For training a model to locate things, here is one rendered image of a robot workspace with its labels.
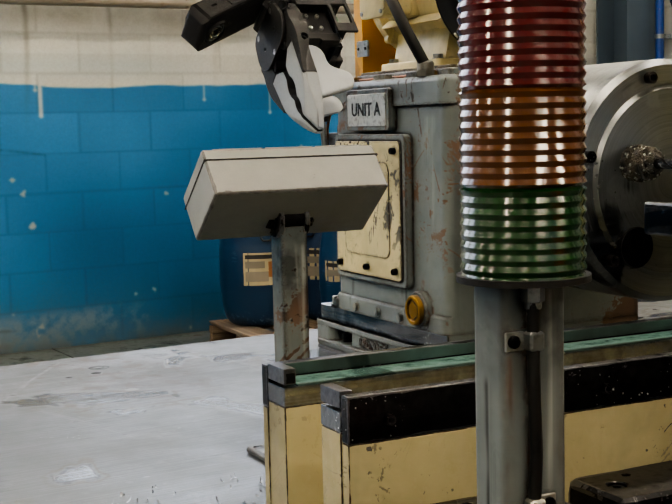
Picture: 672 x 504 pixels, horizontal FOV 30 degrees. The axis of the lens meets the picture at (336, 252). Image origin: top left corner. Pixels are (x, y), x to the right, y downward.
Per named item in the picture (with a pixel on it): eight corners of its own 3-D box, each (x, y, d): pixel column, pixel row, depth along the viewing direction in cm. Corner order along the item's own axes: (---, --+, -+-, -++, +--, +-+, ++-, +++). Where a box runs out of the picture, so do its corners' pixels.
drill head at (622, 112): (573, 265, 165) (572, 73, 162) (787, 295, 132) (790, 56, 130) (408, 279, 154) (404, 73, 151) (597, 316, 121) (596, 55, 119)
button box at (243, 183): (363, 231, 120) (346, 187, 123) (390, 185, 115) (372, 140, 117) (194, 242, 112) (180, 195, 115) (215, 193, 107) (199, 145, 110)
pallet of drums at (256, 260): (412, 322, 698) (409, 189, 691) (491, 343, 627) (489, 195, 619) (209, 343, 646) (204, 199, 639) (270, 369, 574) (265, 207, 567)
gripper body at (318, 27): (362, 33, 125) (325, -51, 131) (283, 32, 121) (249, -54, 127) (337, 85, 131) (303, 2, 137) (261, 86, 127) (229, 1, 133)
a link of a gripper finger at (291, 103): (363, 129, 123) (334, 59, 127) (308, 130, 120) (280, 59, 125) (352, 149, 125) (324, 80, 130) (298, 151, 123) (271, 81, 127)
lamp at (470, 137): (537, 180, 63) (536, 90, 63) (613, 184, 58) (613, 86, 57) (435, 186, 61) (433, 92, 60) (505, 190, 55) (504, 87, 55)
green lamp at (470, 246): (538, 269, 64) (537, 180, 63) (614, 281, 58) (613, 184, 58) (436, 278, 61) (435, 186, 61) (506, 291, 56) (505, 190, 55)
